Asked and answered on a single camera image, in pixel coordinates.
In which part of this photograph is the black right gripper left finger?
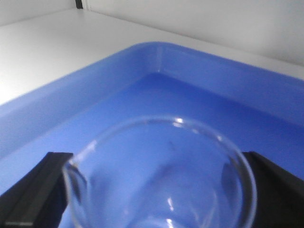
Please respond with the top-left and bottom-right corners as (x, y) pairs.
(0, 152), (73, 228)

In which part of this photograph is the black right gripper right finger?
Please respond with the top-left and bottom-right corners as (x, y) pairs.
(243, 152), (304, 228)

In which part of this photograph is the clear glass beaker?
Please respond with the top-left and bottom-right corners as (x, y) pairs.
(63, 116), (257, 228)

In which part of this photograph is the blue plastic tray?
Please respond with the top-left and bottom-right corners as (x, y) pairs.
(0, 42), (304, 195)

